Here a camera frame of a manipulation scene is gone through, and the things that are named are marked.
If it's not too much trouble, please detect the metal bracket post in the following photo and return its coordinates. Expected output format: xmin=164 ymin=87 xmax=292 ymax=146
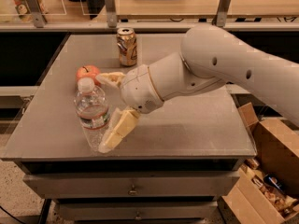
xmin=105 ymin=0 xmax=118 ymax=28
xmin=213 ymin=0 xmax=231 ymax=27
xmin=26 ymin=0 xmax=47 ymax=28

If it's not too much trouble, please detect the grey metal drawer cabinet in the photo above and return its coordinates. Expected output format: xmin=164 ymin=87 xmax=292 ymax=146
xmin=2 ymin=35 xmax=255 ymax=224

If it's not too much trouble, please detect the middle metal bracket post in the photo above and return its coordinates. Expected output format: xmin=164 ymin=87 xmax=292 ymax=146
xmin=105 ymin=0 xmax=118 ymax=28

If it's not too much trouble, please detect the lower drawer with knob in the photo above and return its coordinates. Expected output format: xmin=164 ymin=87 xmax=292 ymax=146
xmin=56 ymin=202 xmax=217 ymax=221

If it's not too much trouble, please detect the gold soda can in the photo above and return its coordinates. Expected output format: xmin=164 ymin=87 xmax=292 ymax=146
xmin=117 ymin=28 xmax=137 ymax=66

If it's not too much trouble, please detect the left metal bracket post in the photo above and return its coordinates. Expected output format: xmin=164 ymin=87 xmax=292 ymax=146
xmin=26 ymin=0 xmax=47 ymax=28

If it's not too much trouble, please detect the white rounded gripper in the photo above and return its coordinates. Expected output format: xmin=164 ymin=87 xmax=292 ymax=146
xmin=95 ymin=64 xmax=164 ymax=153

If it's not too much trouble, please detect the clear plastic water bottle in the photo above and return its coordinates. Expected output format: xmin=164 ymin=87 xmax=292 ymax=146
xmin=74 ymin=77 xmax=110 ymax=151

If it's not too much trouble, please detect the black floor cable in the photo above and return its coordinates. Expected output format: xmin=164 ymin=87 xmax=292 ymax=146
xmin=0 ymin=205 xmax=26 ymax=224

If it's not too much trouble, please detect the upper drawer with knob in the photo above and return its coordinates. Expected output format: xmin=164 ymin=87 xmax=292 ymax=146
xmin=23 ymin=171 xmax=239 ymax=199

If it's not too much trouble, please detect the cardboard box with snacks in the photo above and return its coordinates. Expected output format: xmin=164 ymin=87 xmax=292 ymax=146
xmin=223 ymin=103 xmax=299 ymax=224

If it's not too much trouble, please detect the drawer with knob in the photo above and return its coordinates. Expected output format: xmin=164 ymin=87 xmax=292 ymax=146
xmin=23 ymin=171 xmax=239 ymax=199
xmin=56 ymin=202 xmax=217 ymax=221

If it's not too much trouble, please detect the right metal bracket post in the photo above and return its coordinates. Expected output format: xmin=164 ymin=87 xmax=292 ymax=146
xmin=213 ymin=0 xmax=231 ymax=27

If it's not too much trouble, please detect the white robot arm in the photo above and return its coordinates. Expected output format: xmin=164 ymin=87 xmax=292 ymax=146
xmin=96 ymin=24 xmax=299 ymax=153

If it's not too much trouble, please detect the red apple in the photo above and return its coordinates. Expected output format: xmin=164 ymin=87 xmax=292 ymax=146
xmin=76 ymin=64 xmax=100 ymax=87

